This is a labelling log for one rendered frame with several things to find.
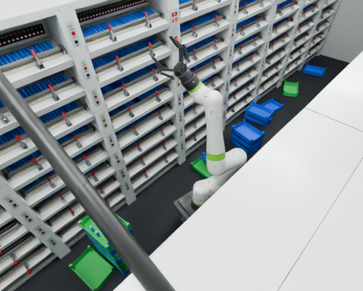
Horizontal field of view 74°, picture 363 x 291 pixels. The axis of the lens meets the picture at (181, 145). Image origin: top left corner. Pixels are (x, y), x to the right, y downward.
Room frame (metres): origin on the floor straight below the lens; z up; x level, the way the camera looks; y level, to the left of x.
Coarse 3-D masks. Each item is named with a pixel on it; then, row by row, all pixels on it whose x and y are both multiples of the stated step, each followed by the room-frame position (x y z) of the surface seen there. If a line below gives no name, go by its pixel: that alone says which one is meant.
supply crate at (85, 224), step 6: (78, 222) 0.80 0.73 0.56; (84, 222) 0.83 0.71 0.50; (90, 222) 0.83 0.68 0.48; (126, 222) 0.79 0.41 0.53; (84, 228) 0.77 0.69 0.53; (96, 228) 0.79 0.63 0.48; (90, 234) 0.73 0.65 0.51; (96, 234) 0.74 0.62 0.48; (102, 234) 0.74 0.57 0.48; (96, 240) 0.70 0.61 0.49; (102, 240) 0.70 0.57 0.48; (102, 246) 0.66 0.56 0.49; (108, 246) 0.63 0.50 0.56
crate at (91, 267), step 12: (84, 252) 0.80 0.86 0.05; (96, 252) 0.79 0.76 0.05; (72, 264) 0.71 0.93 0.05; (84, 264) 0.72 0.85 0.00; (96, 264) 0.71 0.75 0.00; (108, 264) 0.71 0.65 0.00; (84, 276) 0.63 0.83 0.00; (96, 276) 0.63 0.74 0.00; (108, 276) 0.61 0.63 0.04; (96, 288) 0.54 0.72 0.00
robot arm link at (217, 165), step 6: (210, 156) 0.93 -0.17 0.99; (216, 156) 0.92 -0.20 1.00; (222, 156) 0.93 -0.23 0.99; (210, 162) 0.92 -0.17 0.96; (216, 162) 0.91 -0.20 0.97; (222, 162) 0.92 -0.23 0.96; (228, 162) 0.94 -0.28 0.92; (210, 168) 0.91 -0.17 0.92; (216, 168) 0.90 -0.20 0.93; (222, 168) 0.90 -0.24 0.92; (228, 168) 0.92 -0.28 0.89; (216, 174) 0.89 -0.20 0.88
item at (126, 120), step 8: (168, 88) 1.74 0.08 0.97; (160, 96) 1.67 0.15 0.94; (168, 96) 1.68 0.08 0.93; (144, 104) 1.58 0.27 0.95; (152, 104) 1.58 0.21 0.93; (160, 104) 1.62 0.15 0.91; (128, 112) 1.48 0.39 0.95; (136, 112) 1.49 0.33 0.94; (144, 112) 1.50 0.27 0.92; (112, 120) 1.39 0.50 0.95; (120, 120) 1.40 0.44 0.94; (128, 120) 1.41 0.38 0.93; (120, 128) 1.36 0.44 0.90
